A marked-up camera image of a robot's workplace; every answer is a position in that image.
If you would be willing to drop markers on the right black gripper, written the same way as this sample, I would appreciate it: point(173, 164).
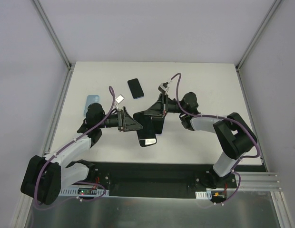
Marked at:
point(164, 106)

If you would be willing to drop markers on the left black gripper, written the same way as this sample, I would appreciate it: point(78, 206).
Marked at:
point(123, 119)

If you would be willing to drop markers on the black phone case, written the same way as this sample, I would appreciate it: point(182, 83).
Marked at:
point(158, 124)

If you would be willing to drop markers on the black phone blue edge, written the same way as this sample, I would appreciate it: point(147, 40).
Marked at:
point(135, 88)

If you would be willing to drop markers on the light blue phone case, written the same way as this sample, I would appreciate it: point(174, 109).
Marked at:
point(90, 100)

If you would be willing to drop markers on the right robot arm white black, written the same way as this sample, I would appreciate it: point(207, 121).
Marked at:
point(234, 135)

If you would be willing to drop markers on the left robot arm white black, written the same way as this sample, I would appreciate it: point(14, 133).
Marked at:
point(46, 176)

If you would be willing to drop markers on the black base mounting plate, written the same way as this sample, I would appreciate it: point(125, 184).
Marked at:
point(156, 180)

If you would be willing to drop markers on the metal sheet front panel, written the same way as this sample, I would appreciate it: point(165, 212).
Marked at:
point(244, 210)

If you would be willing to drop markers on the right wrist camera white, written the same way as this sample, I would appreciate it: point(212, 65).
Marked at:
point(163, 87)

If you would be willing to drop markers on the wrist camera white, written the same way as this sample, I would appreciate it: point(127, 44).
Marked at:
point(163, 87)
point(119, 99)

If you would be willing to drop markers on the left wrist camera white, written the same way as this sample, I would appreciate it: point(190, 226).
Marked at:
point(119, 99)

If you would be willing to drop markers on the left aluminium table rail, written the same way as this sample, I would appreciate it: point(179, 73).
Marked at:
point(57, 112)

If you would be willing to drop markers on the aluminium table rail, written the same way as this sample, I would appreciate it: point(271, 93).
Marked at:
point(257, 181)
point(57, 112)

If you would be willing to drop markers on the left white cable duct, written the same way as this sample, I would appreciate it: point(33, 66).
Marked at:
point(83, 192)

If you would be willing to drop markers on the white cable duct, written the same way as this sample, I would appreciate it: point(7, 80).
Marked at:
point(83, 192)
point(203, 195)

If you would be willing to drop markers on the right white cable duct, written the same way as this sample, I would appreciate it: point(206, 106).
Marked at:
point(203, 195)

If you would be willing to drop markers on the right aluminium table rail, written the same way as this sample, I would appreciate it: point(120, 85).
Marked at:
point(257, 181)

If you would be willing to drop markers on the left aluminium frame post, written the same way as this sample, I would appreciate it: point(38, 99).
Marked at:
point(51, 32)

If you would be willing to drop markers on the aluminium frame post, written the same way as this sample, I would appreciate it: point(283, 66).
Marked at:
point(51, 32)
point(259, 32)

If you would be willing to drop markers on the right aluminium frame post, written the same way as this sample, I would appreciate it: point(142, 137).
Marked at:
point(259, 32)

